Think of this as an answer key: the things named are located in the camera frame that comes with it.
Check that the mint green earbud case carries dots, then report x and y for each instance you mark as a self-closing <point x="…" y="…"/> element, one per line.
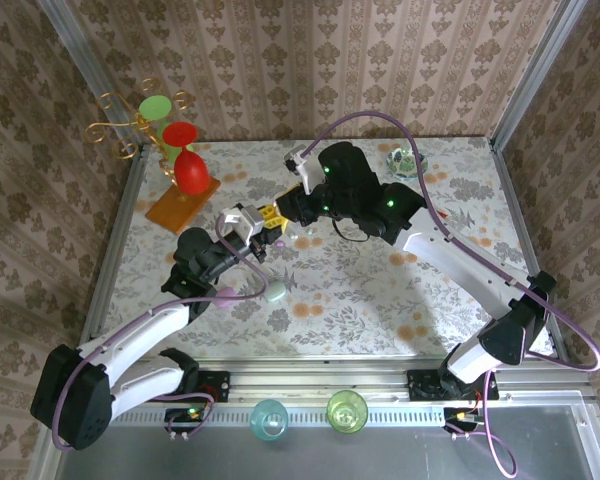
<point x="276" y="292"/>

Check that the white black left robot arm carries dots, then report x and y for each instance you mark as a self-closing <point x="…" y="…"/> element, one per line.
<point x="145" y="325"/>

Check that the red wine glass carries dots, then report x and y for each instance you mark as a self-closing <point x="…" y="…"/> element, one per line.
<point x="190" y="172"/>

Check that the green wine glass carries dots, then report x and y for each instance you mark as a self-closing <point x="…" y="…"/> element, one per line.
<point x="154" y="107"/>

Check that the black controller board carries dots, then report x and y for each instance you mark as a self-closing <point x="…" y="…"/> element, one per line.
<point x="187" y="419"/>
<point x="462" y="419"/>

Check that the teal glass cup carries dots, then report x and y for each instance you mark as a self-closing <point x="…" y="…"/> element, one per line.
<point x="269" y="420"/>

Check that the green glass cup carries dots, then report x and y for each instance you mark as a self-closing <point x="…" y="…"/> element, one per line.
<point x="347" y="411"/>

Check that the grey metal sheet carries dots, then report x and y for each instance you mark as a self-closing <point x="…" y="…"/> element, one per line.
<point x="380" y="455"/>

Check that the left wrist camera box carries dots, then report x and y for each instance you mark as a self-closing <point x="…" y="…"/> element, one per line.
<point x="247" y="220"/>

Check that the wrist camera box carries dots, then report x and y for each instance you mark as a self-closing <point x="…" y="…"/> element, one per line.
<point x="297" y="160"/>
<point x="247" y="220"/>

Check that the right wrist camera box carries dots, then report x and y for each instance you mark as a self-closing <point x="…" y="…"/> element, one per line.
<point x="297" y="160"/>

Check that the aluminium table side rail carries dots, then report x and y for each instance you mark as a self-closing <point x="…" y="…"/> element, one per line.
<point x="111" y="250"/>
<point x="522" y="225"/>

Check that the aluminium frame post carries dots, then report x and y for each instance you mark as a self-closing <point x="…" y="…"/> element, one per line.
<point x="543" y="65"/>
<point x="86" y="65"/>

